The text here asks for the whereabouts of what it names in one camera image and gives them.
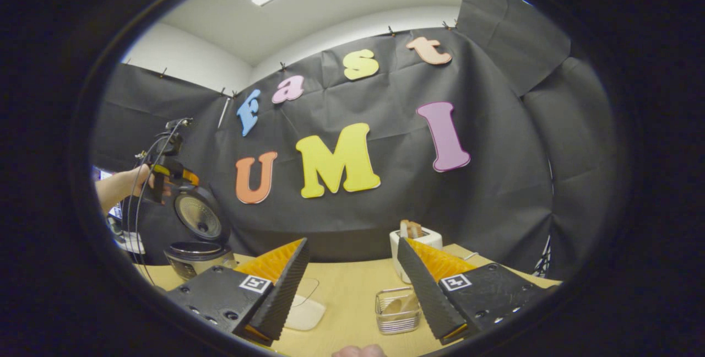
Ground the wire chopstick holder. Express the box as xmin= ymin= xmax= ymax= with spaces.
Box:
xmin=375 ymin=286 xmax=422 ymax=336

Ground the white toaster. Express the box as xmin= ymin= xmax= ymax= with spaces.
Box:
xmin=389 ymin=228 xmax=443 ymax=285

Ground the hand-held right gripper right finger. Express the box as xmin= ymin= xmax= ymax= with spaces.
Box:
xmin=397 ymin=237 xmax=560 ymax=345

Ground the black cable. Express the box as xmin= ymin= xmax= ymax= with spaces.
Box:
xmin=127 ymin=123 xmax=185 ymax=287

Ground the white side table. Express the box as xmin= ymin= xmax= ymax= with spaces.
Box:
xmin=112 ymin=230 xmax=145 ymax=255

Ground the black and silver rice cooker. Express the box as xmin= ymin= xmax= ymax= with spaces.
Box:
xmin=164 ymin=185 xmax=238 ymax=282

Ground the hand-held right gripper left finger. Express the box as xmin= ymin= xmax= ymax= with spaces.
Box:
xmin=165 ymin=237 xmax=310 ymax=347

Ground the computer monitor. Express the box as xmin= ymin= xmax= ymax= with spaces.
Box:
xmin=96 ymin=167 xmax=123 ymax=220

